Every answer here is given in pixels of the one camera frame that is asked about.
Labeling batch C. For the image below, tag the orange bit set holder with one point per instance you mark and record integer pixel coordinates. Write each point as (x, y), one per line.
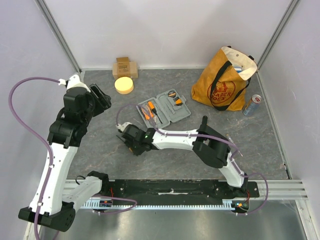
(177, 101)

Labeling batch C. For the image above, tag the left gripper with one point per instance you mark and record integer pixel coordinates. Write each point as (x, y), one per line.
(103, 102)

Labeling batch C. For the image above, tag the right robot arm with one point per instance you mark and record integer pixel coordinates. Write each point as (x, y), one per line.
(213, 149)

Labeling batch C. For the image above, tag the grey slotted cable duct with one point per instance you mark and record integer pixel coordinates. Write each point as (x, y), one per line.
(174, 202)

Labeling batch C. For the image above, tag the blue drink can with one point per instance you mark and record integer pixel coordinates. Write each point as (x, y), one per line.
(252, 105)

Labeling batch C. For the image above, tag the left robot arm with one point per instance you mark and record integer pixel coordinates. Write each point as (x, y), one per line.
(49, 207)

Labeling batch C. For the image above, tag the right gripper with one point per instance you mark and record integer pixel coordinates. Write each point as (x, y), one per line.
(128, 145)

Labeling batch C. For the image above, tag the yellow Trader Joe's tote bag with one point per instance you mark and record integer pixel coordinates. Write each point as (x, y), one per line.
(222, 84)

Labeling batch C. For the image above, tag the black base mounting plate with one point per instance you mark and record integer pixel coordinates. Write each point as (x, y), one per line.
(151, 188)

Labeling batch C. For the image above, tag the brown cardboard box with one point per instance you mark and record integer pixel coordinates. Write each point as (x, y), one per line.
(124, 67)

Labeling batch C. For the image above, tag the orange screwdriver thin shaft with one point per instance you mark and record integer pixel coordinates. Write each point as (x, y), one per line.
(153, 109)

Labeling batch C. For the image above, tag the grey plastic tool case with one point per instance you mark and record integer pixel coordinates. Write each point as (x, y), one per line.
(166, 109)

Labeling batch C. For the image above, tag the yellow round sponge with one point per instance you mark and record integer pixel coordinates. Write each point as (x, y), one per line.
(124, 85)

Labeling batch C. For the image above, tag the orange handled pliers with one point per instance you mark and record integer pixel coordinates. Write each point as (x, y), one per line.
(148, 115)

